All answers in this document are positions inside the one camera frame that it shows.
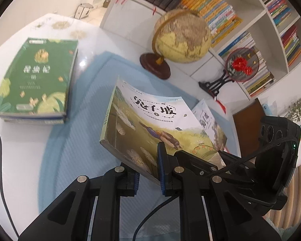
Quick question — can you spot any rabbit hill book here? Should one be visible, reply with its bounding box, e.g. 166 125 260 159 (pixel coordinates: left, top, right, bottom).
100 78 225 183

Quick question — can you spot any stack of sorted books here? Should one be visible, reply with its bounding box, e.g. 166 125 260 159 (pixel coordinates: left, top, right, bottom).
0 38 79 125

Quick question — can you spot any brown wooden door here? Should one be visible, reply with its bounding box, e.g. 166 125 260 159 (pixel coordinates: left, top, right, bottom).
233 98 265 157

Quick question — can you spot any potted green plant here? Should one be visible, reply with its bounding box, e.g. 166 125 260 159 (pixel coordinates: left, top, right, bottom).
284 98 301 123

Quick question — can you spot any light blue table mat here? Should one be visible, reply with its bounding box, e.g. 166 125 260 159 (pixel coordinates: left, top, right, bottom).
38 51 241 241

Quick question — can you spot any round embroidered fan on stand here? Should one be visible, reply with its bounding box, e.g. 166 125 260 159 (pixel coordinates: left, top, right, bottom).
199 47 259 98

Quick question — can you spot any white bookshelf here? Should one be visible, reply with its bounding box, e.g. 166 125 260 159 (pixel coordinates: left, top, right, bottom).
100 0 301 101

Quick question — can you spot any antique yellow desk globe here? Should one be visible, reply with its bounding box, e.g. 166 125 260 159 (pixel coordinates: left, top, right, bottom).
140 9 212 80

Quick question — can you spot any black cable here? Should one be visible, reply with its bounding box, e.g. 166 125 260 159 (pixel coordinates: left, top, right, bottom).
0 124 18 239

